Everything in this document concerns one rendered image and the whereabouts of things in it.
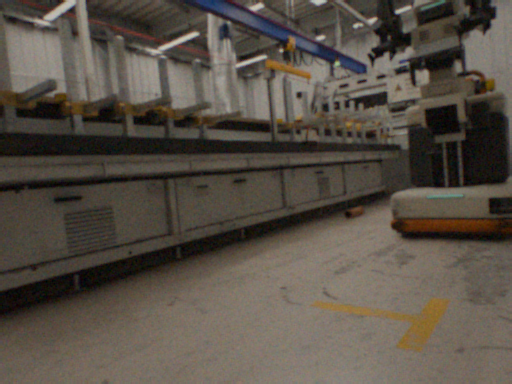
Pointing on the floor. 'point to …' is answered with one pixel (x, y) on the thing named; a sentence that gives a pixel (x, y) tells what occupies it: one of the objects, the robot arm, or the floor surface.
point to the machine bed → (155, 207)
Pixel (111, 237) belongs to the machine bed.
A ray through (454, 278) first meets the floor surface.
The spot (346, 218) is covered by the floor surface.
